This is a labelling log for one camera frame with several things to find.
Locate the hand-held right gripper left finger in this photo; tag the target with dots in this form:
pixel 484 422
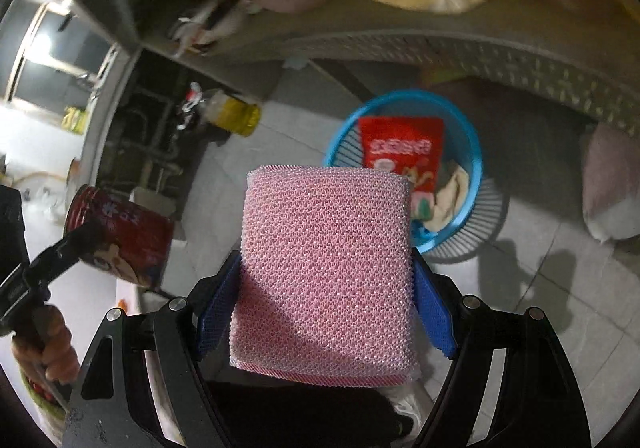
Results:
pixel 220 313

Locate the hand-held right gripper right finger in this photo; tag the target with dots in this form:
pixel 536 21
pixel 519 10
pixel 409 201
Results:
pixel 432 313

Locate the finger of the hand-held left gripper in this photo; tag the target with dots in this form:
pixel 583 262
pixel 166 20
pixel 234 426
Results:
pixel 65 250

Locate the red printed can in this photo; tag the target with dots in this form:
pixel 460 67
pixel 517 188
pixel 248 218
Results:
pixel 135 228

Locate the pink mesh scouring sponge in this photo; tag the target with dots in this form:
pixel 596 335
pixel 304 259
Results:
pixel 325 268

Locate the red snack packet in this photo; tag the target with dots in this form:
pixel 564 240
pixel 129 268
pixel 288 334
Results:
pixel 400 143

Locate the blue plastic mesh basket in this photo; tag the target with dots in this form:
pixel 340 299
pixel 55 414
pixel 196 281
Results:
pixel 465 138

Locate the person's left hand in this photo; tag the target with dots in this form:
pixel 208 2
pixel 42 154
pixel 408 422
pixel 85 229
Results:
pixel 57 348

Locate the person's white shoe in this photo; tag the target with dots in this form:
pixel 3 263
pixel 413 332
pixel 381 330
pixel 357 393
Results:
pixel 407 408

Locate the beige crumpled cloth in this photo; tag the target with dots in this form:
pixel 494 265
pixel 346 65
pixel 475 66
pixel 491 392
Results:
pixel 452 198

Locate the yellow green container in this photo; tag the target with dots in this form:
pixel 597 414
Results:
pixel 75 121

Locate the grey kitchen counter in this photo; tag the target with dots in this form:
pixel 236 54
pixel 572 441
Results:
pixel 107 113

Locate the under-counter pipes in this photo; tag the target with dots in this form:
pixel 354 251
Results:
pixel 155 138

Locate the red capped bottle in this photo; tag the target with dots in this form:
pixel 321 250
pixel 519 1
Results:
pixel 189 103

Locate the yellow oil bottle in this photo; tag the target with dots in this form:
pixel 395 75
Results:
pixel 235 112

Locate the pink sack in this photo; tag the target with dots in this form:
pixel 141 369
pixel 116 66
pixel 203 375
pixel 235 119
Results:
pixel 610 183

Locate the grey perforated metal shelf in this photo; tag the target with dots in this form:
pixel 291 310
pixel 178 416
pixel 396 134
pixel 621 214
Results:
pixel 450 38

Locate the pile of kitchen utensils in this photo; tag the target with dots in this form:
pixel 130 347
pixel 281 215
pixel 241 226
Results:
pixel 215 18

